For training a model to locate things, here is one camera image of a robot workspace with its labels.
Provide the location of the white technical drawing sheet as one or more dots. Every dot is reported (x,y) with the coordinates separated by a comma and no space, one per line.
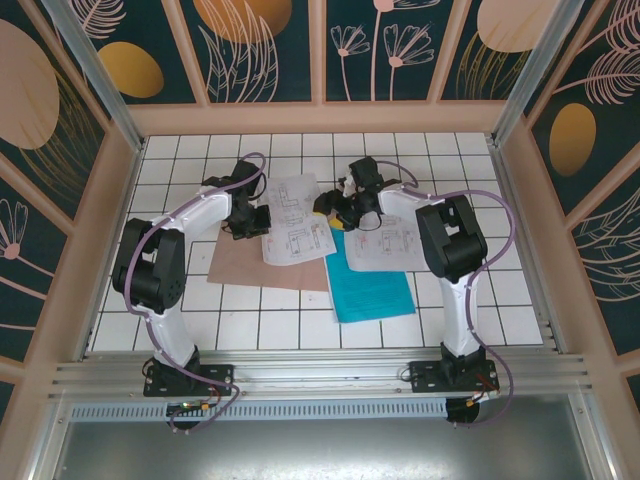
(295,225)
(385,247)

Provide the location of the brown paper folder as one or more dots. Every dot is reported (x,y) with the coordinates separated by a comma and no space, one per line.
(240,265)

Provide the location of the teal paper sheet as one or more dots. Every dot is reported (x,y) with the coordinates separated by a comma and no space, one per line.
(370,295)

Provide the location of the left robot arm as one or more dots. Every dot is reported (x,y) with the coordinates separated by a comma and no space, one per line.
(167,325)

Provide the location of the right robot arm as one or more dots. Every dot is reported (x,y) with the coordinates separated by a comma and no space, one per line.
(460,320)

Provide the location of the grey metal sheet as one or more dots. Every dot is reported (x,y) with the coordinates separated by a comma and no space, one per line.
(325,450)

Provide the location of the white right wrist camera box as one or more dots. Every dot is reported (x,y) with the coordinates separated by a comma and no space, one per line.
(348,183)

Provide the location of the aluminium mounting rail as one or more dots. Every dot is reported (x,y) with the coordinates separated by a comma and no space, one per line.
(325,370)

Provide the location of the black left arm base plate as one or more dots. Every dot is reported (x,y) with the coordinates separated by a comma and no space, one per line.
(215,377)

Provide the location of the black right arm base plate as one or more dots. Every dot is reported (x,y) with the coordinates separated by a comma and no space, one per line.
(425,375)

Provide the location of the aluminium frame post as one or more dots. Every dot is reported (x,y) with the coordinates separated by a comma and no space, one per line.
(107,95)
(530,70)

